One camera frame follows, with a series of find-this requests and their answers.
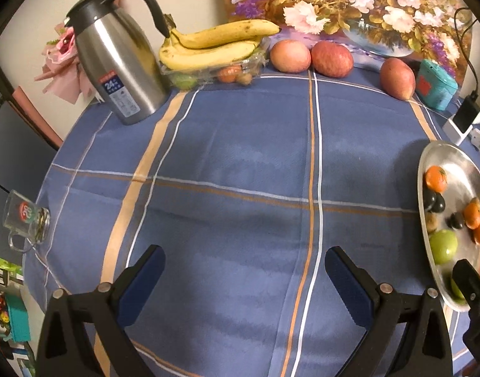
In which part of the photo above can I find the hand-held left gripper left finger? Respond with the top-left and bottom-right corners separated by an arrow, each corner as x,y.
35,244 -> 166,377

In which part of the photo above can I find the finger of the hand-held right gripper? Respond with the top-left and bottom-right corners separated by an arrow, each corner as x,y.
452,259 -> 480,315

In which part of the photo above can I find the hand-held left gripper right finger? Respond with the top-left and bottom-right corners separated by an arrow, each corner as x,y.
324,246 -> 453,377

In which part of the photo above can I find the green plum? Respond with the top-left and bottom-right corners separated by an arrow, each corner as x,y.
428,230 -> 459,265
450,277 -> 467,300

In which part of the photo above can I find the stainless steel plate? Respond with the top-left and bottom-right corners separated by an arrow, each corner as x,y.
416,140 -> 480,313

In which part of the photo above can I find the teal storage box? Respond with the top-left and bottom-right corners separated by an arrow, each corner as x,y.
6,296 -> 32,342

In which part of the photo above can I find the green printed box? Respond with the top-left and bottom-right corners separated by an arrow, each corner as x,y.
0,253 -> 24,287

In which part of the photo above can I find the glass mug with print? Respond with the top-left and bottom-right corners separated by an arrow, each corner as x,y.
2,189 -> 51,251

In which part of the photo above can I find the blue plaid tablecloth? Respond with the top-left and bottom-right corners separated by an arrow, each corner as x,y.
22,63 -> 480,377

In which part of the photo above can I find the black charger block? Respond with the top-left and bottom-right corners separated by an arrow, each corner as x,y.
454,93 -> 480,134

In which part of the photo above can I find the teal plastic box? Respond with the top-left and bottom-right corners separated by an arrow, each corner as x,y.
416,59 -> 459,111

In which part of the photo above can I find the dark panel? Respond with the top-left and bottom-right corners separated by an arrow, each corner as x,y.
0,59 -> 60,260

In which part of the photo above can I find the green fruit in tray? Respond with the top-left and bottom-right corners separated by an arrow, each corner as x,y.
171,73 -> 197,90

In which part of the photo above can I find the red yellow apple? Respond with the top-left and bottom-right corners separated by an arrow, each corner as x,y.
380,57 -> 415,101

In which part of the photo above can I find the dark red apple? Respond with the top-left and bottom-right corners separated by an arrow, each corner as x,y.
311,41 -> 354,78

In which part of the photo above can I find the orange fruit in tray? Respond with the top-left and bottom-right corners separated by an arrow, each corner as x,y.
218,66 -> 242,84

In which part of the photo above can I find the stainless steel thermos jug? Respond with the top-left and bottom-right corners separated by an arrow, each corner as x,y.
64,0 -> 174,126

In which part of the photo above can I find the pale red apple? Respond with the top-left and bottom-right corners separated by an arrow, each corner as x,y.
270,39 -> 312,74

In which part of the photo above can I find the clear plastic fruit tray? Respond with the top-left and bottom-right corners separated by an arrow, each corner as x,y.
159,45 -> 271,89

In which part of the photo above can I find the pink flower bouquet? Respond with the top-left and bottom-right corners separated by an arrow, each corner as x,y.
34,19 -> 97,106

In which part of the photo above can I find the floral painting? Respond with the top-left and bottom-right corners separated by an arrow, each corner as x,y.
218,0 -> 474,87

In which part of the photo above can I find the black cable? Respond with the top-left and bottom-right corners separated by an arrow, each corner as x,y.
454,6 -> 480,99

